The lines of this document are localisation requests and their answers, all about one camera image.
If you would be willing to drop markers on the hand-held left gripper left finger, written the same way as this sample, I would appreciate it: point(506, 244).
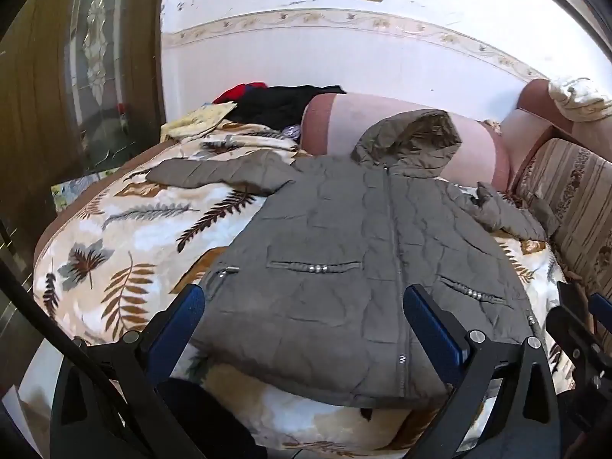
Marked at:
point(178, 325)

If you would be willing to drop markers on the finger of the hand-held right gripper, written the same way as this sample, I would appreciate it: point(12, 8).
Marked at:
point(601, 307)
point(571, 315)

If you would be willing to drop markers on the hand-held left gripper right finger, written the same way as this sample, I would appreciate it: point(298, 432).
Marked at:
point(434, 331)

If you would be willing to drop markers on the olive quilted hooded jacket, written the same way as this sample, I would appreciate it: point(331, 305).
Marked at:
point(334, 229)

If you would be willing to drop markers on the leaf print blanket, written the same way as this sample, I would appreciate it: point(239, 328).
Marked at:
point(119, 239)

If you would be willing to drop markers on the striped sofa cushion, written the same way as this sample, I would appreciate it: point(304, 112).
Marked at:
point(573, 191)

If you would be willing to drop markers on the green printed sheet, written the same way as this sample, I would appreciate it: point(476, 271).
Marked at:
point(76, 191)

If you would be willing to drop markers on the pink sofa armrest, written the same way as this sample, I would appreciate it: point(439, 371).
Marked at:
point(530, 129)

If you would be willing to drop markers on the pale yellow cloth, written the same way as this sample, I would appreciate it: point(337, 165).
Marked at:
point(201, 122)

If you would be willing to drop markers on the cream floral cloth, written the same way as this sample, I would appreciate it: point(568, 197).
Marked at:
point(492, 126)

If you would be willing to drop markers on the white crumpled cloth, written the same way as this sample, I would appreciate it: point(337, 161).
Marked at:
point(578, 95)

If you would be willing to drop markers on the shiny plastic bag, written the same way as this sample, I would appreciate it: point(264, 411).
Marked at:
point(291, 132)

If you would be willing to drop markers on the pink bolster pillow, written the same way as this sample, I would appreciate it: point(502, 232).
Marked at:
point(344, 119)

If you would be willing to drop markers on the red garment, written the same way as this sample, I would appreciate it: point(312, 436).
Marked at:
point(234, 93)

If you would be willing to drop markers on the black garment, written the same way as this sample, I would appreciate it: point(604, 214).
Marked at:
point(272, 105)

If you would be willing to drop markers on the wooden door with glass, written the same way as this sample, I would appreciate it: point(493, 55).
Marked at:
point(38, 105)

